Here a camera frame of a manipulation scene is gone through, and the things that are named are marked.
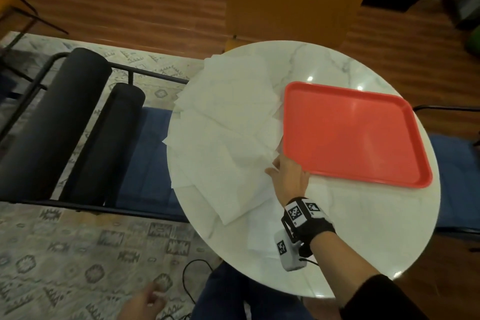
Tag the person's left hand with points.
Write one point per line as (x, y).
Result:
(142, 304)

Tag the red plastic tray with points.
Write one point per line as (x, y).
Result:
(352, 132)

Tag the person's legs in blue jeans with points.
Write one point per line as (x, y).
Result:
(225, 297)

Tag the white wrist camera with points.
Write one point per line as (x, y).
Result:
(287, 252)

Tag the green cushion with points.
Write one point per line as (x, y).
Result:
(474, 40)

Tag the yellow upholstered chair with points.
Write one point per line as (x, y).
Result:
(292, 1)

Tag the person's right hand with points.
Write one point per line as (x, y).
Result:
(290, 181)

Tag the person's right forearm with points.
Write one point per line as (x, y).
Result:
(337, 267)

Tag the blue chair with black bolsters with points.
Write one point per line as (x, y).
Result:
(56, 124)
(457, 181)

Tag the pile of white paper napkins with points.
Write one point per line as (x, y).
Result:
(225, 124)

